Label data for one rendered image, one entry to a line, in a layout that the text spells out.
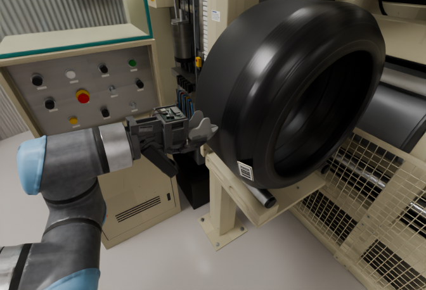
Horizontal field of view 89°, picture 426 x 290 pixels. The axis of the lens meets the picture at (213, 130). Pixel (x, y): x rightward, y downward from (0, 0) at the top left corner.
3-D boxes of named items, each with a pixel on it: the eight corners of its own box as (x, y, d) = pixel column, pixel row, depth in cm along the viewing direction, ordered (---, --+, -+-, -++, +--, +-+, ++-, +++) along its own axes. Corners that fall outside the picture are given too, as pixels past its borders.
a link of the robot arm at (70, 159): (33, 175, 41) (12, 130, 36) (104, 157, 47) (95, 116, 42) (30, 212, 34) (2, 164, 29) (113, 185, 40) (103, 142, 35)
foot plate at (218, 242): (196, 219, 161) (196, 218, 160) (226, 203, 173) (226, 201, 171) (215, 251, 143) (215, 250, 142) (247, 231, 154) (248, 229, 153)
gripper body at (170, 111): (193, 119, 44) (131, 132, 38) (191, 152, 48) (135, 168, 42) (177, 103, 49) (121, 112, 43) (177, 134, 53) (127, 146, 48)
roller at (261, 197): (215, 137, 91) (220, 142, 95) (208, 145, 91) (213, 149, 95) (274, 197, 68) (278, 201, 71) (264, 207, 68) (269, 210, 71)
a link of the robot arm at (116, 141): (112, 182, 40) (103, 152, 47) (139, 173, 43) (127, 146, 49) (103, 144, 35) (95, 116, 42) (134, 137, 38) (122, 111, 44)
